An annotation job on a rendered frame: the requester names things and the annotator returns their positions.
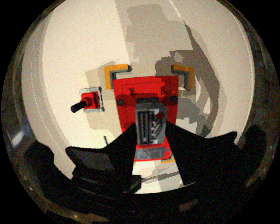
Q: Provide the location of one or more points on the red toy car body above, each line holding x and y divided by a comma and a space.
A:
146, 89

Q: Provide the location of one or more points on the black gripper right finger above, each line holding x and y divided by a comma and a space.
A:
191, 152

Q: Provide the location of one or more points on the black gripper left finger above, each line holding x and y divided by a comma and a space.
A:
116, 157

